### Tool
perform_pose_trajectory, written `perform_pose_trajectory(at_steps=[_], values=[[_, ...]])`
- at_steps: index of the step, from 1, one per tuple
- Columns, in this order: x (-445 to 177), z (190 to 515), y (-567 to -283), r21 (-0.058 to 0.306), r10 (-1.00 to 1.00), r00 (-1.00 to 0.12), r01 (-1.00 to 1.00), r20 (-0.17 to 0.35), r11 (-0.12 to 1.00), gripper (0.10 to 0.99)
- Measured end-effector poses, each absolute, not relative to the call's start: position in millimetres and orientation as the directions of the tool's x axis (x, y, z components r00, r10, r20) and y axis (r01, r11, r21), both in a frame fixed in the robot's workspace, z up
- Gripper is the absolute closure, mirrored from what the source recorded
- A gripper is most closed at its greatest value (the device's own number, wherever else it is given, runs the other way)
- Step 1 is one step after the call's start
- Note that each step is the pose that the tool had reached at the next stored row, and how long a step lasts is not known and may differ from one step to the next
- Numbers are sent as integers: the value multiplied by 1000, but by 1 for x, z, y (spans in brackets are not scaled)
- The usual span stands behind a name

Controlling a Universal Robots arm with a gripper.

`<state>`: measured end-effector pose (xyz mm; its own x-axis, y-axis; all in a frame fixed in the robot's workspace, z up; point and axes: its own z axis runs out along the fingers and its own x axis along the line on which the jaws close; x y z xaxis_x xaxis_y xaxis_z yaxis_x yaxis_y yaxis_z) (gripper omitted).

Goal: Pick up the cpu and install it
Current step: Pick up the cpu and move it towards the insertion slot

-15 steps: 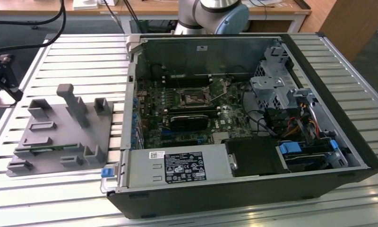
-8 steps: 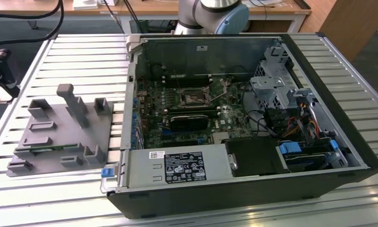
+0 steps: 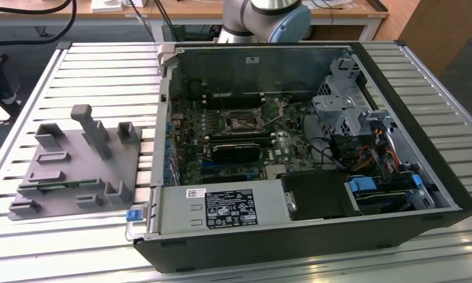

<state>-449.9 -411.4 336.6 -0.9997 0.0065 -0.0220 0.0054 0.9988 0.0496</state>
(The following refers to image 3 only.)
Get blue disk carrier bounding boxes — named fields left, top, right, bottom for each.
left=348, top=176, right=378, bottom=192

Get black graphics card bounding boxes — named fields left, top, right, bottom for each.
left=210, top=143, right=262, bottom=165

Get grey parts rack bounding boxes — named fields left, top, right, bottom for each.
left=6, top=103, right=145, bottom=222

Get black PC case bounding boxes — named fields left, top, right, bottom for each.
left=132, top=41, right=472, bottom=274

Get yellow wire bundle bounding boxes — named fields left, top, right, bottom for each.
left=353, top=147, right=381, bottom=173

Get black round cable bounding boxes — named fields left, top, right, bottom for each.
left=302, top=104, right=341, bottom=172

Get wooden cabinet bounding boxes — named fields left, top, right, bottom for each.
left=373, top=0, right=472, bottom=77

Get CPU socket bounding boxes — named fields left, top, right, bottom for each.
left=222, top=108, right=268, bottom=136

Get grey power supply unit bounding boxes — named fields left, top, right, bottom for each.
left=149, top=180, right=294, bottom=241

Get green motherboard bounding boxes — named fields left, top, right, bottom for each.
left=168, top=97, right=320, bottom=188

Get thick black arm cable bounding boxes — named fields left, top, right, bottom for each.
left=0, top=0, right=80, bottom=50

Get long wooden desk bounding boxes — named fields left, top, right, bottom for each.
left=0, top=0, right=390, bottom=42

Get black RAM slot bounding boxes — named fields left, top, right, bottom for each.
left=202, top=99, right=262, bottom=106
left=210, top=140, right=273, bottom=146
left=202, top=96, right=262, bottom=103
left=204, top=103, right=262, bottom=109
left=210, top=138, right=272, bottom=144
left=208, top=133, right=270, bottom=139
left=209, top=136, right=272, bottom=141

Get red orange wire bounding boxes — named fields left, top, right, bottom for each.
left=388, top=149, right=401, bottom=170

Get silver chipset heatsink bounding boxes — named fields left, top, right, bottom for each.
left=266, top=165, right=290, bottom=179

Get green RAM stick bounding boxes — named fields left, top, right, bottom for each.
left=18, top=179, right=100, bottom=191

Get white papers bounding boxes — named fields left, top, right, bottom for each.
left=312, top=0, right=365, bottom=9

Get white box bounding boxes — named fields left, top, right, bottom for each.
left=90, top=0, right=124, bottom=13

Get black plastic shroud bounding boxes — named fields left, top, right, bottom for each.
left=281, top=172, right=357, bottom=222

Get silver metal drive cage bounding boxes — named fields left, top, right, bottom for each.
left=309, top=57, right=390, bottom=139

